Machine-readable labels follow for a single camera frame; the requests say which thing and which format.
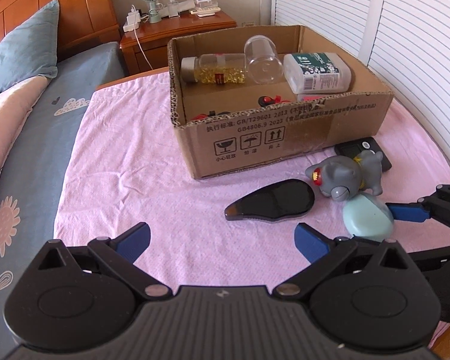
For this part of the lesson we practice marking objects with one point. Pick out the blue bed sheet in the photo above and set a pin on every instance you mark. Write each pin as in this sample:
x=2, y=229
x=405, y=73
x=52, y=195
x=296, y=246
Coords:
x=41, y=138

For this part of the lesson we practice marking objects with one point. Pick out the wooden nightstand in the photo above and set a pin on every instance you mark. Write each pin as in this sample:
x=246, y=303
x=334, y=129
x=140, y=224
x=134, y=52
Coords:
x=165, y=33

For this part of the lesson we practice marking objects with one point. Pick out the white louvered closet door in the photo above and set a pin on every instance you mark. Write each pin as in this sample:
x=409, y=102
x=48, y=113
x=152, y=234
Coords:
x=427, y=63
x=322, y=0

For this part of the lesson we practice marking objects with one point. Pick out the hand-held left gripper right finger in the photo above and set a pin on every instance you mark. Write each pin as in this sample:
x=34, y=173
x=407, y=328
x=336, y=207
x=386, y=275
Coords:
x=310, y=242

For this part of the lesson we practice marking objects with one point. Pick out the red toy train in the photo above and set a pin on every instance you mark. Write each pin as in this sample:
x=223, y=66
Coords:
x=275, y=99

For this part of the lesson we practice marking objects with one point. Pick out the white remote control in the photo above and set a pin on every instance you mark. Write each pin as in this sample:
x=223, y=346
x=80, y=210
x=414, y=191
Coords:
x=206, y=10

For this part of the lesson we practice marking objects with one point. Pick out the mint green case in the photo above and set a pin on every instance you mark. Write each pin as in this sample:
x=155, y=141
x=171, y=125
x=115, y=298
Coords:
x=365, y=217

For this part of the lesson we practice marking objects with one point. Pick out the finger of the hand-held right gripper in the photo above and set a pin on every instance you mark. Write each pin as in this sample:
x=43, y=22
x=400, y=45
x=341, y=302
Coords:
x=408, y=212
x=435, y=257

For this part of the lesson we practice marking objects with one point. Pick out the blue pillow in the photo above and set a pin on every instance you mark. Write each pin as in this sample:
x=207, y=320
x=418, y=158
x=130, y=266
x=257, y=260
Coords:
x=18, y=52

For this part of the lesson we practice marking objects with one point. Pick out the white power strip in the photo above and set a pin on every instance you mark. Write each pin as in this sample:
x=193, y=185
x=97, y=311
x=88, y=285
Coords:
x=132, y=20

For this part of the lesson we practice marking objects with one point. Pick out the black oval case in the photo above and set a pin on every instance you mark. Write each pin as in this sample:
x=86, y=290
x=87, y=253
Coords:
x=273, y=200

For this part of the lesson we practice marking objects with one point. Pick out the white bottle with green label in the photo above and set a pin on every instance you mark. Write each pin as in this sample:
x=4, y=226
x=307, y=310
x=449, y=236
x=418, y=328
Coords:
x=315, y=75

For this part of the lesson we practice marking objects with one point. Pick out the wooden headboard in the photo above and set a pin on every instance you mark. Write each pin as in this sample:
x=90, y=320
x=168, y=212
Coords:
x=78, y=7

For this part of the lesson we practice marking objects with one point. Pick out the small spray bottle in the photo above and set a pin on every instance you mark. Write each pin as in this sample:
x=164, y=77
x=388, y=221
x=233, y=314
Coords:
x=173, y=7

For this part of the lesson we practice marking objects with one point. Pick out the pink cloth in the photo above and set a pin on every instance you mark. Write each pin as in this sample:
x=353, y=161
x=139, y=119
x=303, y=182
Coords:
x=135, y=180

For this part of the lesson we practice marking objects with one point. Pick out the black digital scale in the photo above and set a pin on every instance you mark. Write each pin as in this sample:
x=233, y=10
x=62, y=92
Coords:
x=349, y=146

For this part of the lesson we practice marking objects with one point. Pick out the brown cardboard box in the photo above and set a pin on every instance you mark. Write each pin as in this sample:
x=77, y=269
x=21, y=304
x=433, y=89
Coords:
x=285, y=146

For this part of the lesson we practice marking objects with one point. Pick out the grey elephant toy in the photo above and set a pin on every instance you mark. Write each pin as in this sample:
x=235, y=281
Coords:
x=341, y=174

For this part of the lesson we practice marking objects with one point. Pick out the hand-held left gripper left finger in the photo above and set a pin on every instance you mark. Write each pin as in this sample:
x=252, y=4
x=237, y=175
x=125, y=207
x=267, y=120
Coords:
x=135, y=238

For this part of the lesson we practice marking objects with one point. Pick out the white flat box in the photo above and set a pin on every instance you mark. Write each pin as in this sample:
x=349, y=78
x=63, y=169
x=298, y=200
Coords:
x=185, y=6

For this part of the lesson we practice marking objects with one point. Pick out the capsule bottle with silver cap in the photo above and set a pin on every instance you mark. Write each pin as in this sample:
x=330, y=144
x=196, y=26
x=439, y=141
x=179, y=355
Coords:
x=217, y=71

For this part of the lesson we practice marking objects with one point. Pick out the pink floral pillow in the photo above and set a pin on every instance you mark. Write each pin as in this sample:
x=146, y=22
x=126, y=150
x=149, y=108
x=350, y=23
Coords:
x=7, y=120

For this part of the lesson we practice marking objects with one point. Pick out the clear plastic jar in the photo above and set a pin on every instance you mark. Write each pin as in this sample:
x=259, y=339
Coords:
x=264, y=63

